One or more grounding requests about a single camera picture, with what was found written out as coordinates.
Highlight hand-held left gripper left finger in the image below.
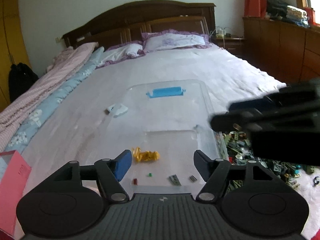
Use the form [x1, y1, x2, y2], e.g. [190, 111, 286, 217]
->
[49, 149, 132, 202]

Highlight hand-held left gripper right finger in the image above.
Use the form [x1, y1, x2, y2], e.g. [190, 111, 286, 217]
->
[194, 149, 277, 202]

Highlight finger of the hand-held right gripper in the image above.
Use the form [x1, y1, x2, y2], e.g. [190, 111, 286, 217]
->
[228, 97, 283, 113]
[210, 112, 263, 132]

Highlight gold toy snake piece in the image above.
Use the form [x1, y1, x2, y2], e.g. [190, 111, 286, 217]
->
[132, 147, 161, 163]

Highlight light grey brick plate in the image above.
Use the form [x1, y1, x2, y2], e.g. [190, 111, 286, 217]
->
[169, 174, 182, 186]

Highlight pile of toy building bricks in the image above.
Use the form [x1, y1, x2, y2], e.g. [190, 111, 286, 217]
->
[217, 130, 320, 188]

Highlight clear plastic box blue handles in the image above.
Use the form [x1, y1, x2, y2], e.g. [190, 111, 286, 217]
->
[80, 79, 229, 193]

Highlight small white plastic item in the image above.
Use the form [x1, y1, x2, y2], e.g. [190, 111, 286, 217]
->
[106, 103, 129, 118]

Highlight wooden nightstand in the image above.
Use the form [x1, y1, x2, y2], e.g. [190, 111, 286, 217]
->
[209, 36, 246, 58]

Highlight long wooden cabinet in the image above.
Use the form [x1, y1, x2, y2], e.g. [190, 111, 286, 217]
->
[242, 16, 320, 87]

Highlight white power strip with chargers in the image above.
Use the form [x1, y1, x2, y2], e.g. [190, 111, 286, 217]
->
[211, 26, 232, 39]

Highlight white pillow purple frill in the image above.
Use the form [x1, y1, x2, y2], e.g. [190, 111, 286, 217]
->
[96, 43, 145, 68]
[142, 29, 211, 53]

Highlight light blue floral quilt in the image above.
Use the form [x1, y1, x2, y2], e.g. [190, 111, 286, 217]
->
[0, 46, 106, 179]

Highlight pile of folded clothes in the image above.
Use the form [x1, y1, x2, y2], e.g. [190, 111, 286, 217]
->
[266, 0, 311, 28]

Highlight red gift box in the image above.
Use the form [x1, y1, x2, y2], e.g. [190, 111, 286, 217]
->
[303, 7, 316, 27]

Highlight pink striped quilt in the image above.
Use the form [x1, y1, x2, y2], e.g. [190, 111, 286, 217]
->
[0, 42, 99, 144]

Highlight black bag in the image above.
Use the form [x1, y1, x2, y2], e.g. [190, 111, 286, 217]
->
[8, 63, 39, 103]

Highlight dark wooden headboard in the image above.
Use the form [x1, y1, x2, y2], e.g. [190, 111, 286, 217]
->
[61, 1, 217, 53]

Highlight yellow wardrobe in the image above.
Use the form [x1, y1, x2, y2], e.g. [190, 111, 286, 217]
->
[0, 0, 32, 112]

